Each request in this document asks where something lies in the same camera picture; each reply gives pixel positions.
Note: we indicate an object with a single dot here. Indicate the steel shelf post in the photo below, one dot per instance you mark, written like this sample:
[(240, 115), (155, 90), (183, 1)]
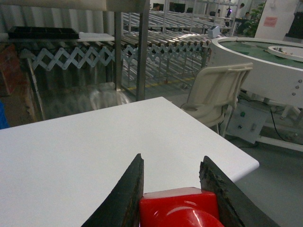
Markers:
[(132, 6)]

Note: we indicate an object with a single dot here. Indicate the white round conveyor machine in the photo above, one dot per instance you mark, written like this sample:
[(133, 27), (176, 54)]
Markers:
[(272, 77)]

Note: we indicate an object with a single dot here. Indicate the cream plastic chair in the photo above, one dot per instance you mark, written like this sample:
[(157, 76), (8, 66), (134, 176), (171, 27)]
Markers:
[(213, 91)]

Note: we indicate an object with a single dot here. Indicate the grey control box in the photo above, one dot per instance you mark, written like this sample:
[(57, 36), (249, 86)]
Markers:
[(248, 119)]

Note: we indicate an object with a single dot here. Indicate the expandable roller conveyor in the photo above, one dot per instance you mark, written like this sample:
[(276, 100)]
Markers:
[(168, 45)]

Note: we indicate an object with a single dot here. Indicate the black tray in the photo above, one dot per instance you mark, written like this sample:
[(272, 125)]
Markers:
[(32, 32)]

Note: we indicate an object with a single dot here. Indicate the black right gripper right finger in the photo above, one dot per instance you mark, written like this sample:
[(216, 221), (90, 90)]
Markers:
[(235, 208)]

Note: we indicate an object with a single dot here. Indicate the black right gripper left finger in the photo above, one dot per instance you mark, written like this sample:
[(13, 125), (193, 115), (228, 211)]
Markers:
[(121, 206)]

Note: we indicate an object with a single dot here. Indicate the red toy block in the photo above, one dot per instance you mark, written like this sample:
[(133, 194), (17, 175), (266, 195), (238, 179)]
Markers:
[(182, 207)]

